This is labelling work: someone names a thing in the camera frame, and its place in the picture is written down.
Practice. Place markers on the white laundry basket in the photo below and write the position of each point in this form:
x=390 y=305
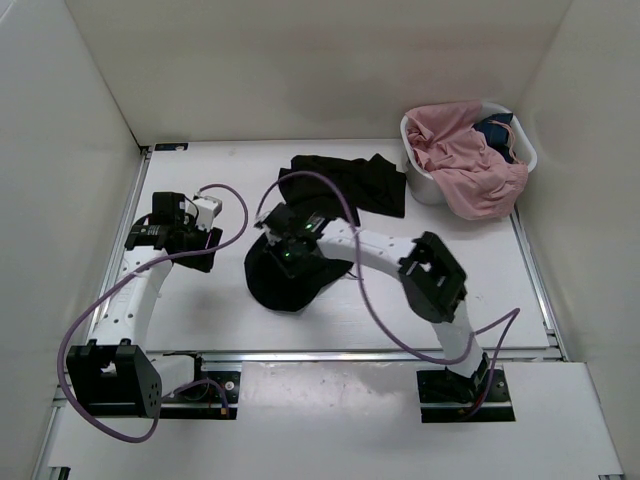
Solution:
x=421 y=184

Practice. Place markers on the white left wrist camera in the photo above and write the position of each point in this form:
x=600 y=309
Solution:
x=207 y=209

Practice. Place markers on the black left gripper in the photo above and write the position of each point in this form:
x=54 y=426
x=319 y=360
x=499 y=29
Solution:
x=190 y=224

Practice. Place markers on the pink trousers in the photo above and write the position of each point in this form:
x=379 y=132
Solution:
x=477 y=183

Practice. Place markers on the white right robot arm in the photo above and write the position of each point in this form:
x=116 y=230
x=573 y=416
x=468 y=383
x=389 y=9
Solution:
x=433 y=282

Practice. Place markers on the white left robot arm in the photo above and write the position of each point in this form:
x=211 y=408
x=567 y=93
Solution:
x=111 y=374

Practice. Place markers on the black trousers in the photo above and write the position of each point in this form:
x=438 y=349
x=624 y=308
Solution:
x=373 y=185

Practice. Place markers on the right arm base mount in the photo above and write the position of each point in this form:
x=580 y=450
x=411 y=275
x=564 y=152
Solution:
x=440 y=404

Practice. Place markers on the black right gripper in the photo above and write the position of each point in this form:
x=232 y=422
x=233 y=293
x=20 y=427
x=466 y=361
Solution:
x=291 y=268

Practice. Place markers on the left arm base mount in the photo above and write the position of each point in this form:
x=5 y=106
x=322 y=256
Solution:
x=204 y=401

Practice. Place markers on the navy blue garment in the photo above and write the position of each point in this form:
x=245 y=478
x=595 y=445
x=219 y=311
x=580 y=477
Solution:
x=498 y=134

